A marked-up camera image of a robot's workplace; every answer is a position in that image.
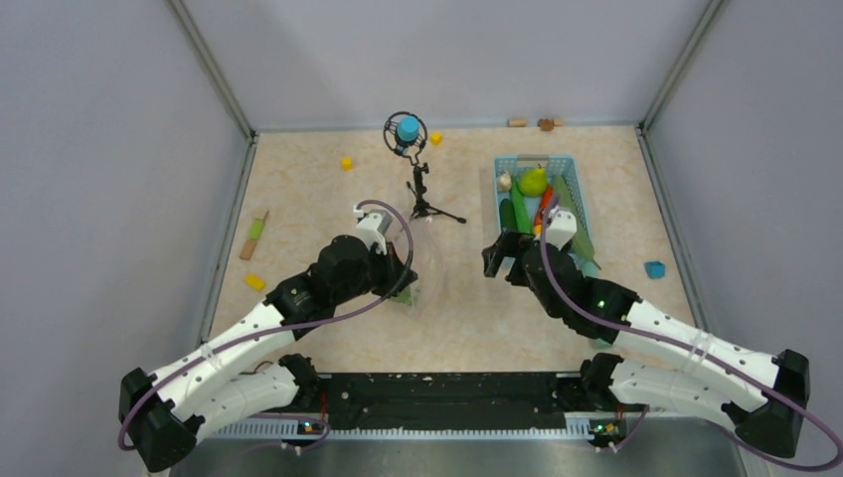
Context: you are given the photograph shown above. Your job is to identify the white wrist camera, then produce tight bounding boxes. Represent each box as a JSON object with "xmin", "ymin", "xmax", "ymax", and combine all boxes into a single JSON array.
[
  {"xmin": 542, "ymin": 206, "xmax": 579, "ymax": 250},
  {"xmin": 353, "ymin": 207, "xmax": 394, "ymax": 255}
]

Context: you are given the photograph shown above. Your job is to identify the pale green bitter gourd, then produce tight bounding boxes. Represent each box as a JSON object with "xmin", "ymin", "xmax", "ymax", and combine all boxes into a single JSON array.
[{"xmin": 552, "ymin": 175, "xmax": 599, "ymax": 267}]

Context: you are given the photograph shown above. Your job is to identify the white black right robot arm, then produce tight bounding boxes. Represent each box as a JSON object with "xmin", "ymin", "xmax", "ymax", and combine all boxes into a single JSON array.
[{"xmin": 481, "ymin": 230, "xmax": 810, "ymax": 458}]

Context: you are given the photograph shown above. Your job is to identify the teal cylinder roller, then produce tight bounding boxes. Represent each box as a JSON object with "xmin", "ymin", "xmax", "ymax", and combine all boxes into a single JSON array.
[{"xmin": 581, "ymin": 261, "xmax": 601, "ymax": 350}]

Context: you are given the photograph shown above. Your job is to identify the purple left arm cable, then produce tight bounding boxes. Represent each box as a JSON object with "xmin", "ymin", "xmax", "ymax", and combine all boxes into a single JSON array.
[{"xmin": 116, "ymin": 198, "xmax": 417, "ymax": 453}]

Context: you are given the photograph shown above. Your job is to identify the smooth orange carrot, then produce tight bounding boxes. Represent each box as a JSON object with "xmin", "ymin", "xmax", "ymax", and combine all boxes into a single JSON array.
[{"xmin": 389, "ymin": 283, "xmax": 420, "ymax": 307}]

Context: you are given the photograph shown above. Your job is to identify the wooden cork pieces at wall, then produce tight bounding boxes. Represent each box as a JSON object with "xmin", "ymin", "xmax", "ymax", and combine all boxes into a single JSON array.
[{"xmin": 507, "ymin": 116, "xmax": 565, "ymax": 132}]

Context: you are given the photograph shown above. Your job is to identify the clear pink zip top bag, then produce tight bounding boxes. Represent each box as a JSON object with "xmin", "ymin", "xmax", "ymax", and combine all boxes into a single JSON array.
[{"xmin": 396, "ymin": 219, "xmax": 445, "ymax": 316}]

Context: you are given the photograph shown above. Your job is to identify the green and wood block stick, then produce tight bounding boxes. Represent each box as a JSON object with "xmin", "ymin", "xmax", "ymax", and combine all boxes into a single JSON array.
[{"xmin": 239, "ymin": 209, "xmax": 269, "ymax": 261}]

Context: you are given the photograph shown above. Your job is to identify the blue cube block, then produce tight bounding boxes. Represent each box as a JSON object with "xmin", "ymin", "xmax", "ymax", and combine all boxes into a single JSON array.
[{"xmin": 644, "ymin": 260, "xmax": 667, "ymax": 280}]

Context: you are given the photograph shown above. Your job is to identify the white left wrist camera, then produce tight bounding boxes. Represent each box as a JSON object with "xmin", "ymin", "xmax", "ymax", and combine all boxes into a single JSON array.
[{"xmin": 353, "ymin": 207, "xmax": 394, "ymax": 255}]

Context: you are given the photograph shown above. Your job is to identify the dark green cucumber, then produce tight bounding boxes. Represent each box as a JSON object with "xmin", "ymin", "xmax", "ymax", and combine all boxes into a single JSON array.
[{"xmin": 498, "ymin": 199, "xmax": 519, "ymax": 232}]

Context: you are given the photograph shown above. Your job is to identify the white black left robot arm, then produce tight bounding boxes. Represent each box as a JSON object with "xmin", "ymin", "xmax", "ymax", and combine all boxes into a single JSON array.
[{"xmin": 117, "ymin": 235, "xmax": 417, "ymax": 472}]

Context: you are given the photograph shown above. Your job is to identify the light blue perforated plastic basket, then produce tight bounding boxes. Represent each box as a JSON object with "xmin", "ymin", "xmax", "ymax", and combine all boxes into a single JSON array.
[{"xmin": 491, "ymin": 154, "xmax": 591, "ymax": 238}]

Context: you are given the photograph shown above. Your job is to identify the wrinkled orange-red chili pepper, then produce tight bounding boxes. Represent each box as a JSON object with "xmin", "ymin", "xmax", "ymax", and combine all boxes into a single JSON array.
[{"xmin": 533, "ymin": 184, "xmax": 554, "ymax": 227}]

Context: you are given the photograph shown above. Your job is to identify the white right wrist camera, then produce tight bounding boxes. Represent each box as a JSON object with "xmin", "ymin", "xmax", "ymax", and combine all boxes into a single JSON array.
[{"xmin": 542, "ymin": 206, "xmax": 579, "ymax": 250}]

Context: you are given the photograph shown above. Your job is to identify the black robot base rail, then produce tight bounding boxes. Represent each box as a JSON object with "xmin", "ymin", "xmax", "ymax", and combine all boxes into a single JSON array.
[{"xmin": 256, "ymin": 372, "xmax": 650, "ymax": 436}]

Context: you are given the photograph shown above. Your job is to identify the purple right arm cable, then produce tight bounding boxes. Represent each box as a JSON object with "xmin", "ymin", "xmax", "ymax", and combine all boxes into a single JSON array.
[{"xmin": 538, "ymin": 194, "xmax": 843, "ymax": 474}]

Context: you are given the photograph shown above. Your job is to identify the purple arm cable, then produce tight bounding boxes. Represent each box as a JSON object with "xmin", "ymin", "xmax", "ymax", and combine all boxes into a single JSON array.
[
  {"xmin": 116, "ymin": 198, "xmax": 417, "ymax": 453},
  {"xmin": 538, "ymin": 194, "xmax": 843, "ymax": 474}
]

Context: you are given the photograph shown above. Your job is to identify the green leafy vegetable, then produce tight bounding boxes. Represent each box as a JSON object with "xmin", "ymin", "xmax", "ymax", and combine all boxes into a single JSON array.
[{"xmin": 510, "ymin": 180, "xmax": 532, "ymax": 234}]

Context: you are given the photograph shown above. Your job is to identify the yellow block near left edge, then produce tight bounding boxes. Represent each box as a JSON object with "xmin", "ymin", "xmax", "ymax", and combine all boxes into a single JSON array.
[{"xmin": 244, "ymin": 273, "xmax": 266, "ymax": 292}]

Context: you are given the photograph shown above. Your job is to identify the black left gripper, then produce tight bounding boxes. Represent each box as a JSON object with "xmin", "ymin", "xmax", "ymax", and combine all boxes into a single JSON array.
[{"xmin": 334, "ymin": 238, "xmax": 417, "ymax": 304}]

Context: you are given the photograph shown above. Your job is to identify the blue microphone in shock mount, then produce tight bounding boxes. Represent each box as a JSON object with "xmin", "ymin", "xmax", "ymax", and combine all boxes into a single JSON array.
[{"xmin": 382, "ymin": 111, "xmax": 428, "ymax": 160}]

